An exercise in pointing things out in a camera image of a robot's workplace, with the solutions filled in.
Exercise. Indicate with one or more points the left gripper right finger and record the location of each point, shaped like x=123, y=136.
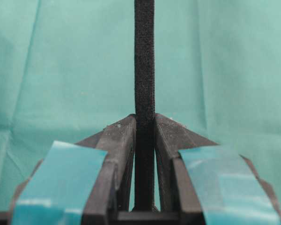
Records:
x=209, y=184

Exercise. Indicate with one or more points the green table cloth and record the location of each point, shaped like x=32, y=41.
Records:
x=67, y=71

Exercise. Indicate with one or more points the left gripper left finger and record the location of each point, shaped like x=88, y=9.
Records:
x=77, y=183

